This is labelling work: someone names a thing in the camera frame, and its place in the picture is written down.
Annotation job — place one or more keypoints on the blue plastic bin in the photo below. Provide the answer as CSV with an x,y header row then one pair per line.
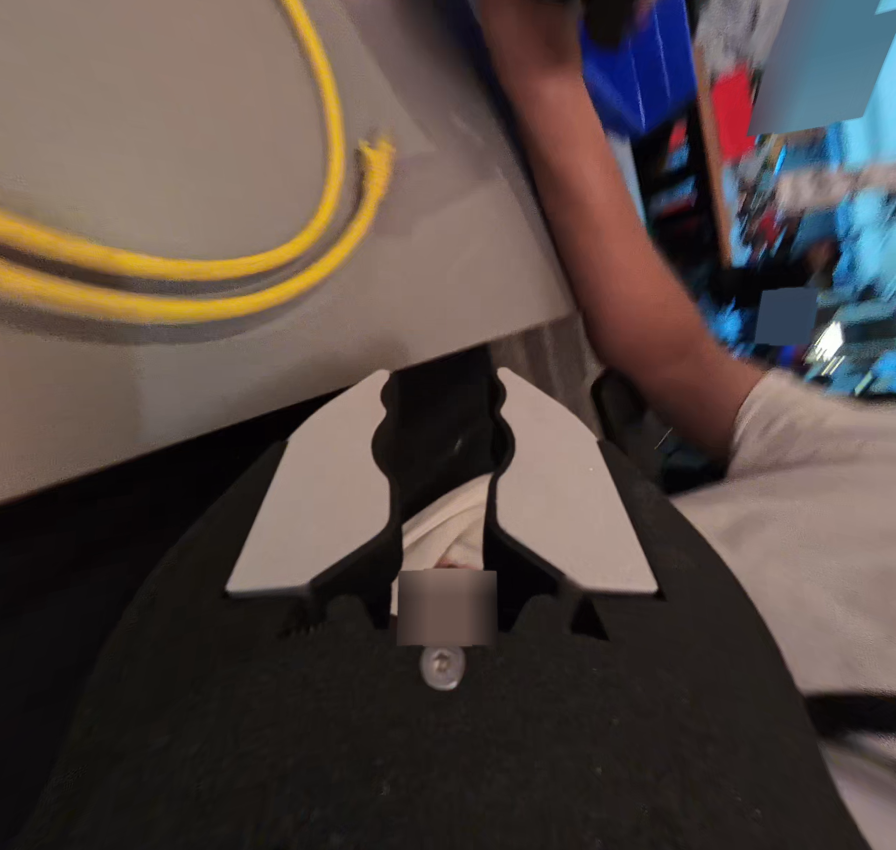
x,y
651,73

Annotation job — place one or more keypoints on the person's right forearm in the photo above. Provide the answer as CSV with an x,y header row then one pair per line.
x,y
616,248

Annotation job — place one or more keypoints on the person's right hand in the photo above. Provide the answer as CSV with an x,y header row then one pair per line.
x,y
532,31

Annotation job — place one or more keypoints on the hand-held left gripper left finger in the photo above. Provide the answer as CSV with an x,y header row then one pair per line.
x,y
315,514

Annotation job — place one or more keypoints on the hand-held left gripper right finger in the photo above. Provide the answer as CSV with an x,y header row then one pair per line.
x,y
574,514

